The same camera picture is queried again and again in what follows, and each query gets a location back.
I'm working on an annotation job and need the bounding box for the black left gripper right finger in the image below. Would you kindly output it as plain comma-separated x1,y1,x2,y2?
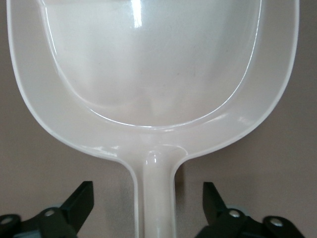
195,182,304,238

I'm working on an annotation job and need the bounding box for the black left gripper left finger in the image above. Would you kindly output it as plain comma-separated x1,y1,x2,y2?
0,180,96,238

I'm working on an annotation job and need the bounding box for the beige plastic dustpan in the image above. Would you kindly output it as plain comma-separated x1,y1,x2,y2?
6,0,299,238

